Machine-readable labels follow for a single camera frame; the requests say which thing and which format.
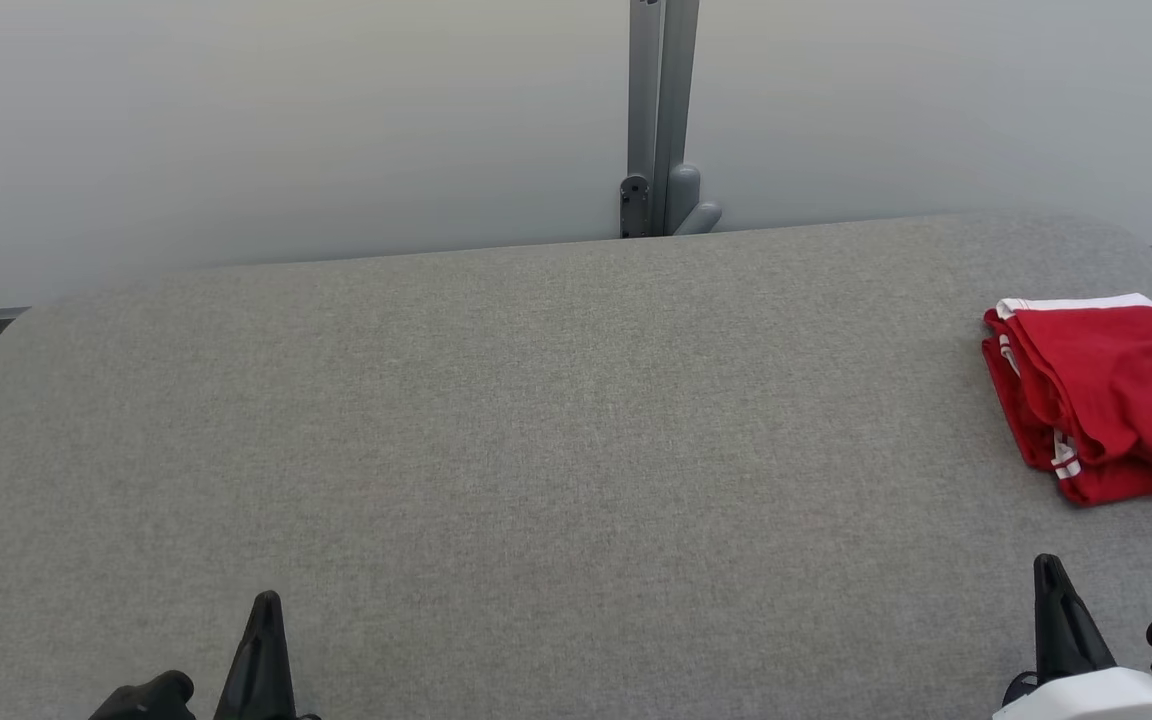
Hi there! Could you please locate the grey metal post bracket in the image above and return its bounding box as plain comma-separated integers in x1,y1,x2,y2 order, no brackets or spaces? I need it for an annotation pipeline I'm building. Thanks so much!
619,0,723,239

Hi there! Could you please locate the grey fabric sofa cushion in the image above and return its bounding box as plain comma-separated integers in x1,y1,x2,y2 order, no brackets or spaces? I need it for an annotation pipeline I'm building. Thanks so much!
0,210,1152,720

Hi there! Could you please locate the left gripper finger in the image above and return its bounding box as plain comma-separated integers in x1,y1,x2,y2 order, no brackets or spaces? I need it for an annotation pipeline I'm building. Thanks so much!
214,591,267,720
266,591,297,720

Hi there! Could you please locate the red shirt with white hem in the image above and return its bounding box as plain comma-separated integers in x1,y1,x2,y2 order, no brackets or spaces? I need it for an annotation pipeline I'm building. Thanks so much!
983,293,1152,483

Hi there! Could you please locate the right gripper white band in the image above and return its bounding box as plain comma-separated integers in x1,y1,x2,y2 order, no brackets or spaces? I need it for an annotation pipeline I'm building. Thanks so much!
994,554,1152,720

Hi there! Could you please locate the red jersey with black letters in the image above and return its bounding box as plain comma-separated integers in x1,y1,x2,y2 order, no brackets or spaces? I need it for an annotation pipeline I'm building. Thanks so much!
981,335,1152,507

